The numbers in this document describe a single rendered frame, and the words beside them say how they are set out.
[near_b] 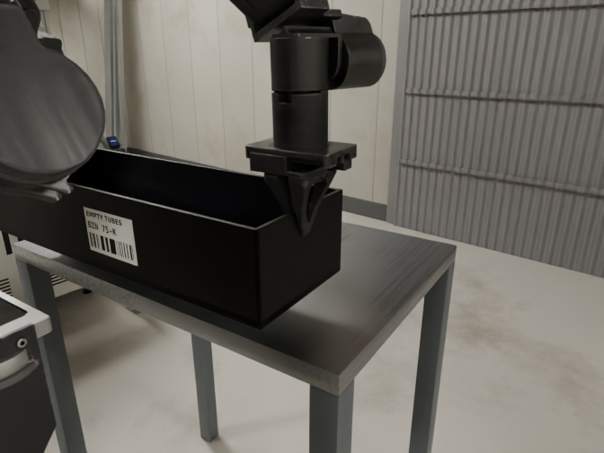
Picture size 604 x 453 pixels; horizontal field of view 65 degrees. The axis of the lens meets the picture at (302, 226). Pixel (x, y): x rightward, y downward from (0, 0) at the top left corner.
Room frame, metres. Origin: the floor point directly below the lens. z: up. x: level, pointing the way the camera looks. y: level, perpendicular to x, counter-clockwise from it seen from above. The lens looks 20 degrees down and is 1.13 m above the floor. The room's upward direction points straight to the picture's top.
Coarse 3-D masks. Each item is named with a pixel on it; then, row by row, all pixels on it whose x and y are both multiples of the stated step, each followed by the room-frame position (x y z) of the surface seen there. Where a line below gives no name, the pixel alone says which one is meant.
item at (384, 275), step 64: (64, 256) 0.75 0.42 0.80; (384, 256) 0.75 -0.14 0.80; (448, 256) 0.76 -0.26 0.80; (192, 320) 0.55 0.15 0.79; (320, 320) 0.54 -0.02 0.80; (384, 320) 0.54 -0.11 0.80; (64, 384) 0.81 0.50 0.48; (320, 384) 0.44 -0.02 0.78; (64, 448) 0.80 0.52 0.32; (320, 448) 0.44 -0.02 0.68
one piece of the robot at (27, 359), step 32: (0, 320) 0.40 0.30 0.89; (32, 320) 0.40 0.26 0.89; (0, 352) 0.36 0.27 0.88; (32, 352) 0.38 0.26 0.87; (0, 384) 0.35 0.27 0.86; (32, 384) 0.37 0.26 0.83; (0, 416) 0.35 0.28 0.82; (32, 416) 0.37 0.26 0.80; (0, 448) 0.34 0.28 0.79; (32, 448) 0.36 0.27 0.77
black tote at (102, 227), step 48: (96, 192) 0.56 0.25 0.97; (144, 192) 0.76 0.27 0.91; (192, 192) 0.70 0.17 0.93; (240, 192) 0.65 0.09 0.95; (336, 192) 0.55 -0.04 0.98; (48, 240) 0.63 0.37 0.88; (96, 240) 0.57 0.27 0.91; (144, 240) 0.51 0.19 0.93; (192, 240) 0.47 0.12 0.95; (240, 240) 0.43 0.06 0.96; (288, 240) 0.46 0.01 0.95; (336, 240) 0.55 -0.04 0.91; (192, 288) 0.47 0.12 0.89; (240, 288) 0.43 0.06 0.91; (288, 288) 0.46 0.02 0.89
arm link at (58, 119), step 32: (0, 0) 0.31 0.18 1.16; (0, 32) 0.29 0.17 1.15; (32, 32) 0.30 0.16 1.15; (0, 64) 0.28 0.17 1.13; (32, 64) 0.29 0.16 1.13; (64, 64) 0.30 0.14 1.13; (0, 96) 0.27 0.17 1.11; (32, 96) 0.28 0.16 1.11; (64, 96) 0.29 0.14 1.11; (96, 96) 0.30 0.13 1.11; (0, 128) 0.26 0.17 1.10; (32, 128) 0.27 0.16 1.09; (64, 128) 0.28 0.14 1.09; (96, 128) 0.30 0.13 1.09; (0, 160) 0.26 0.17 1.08; (32, 160) 0.27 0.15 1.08; (64, 160) 0.28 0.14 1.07; (0, 192) 0.33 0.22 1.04
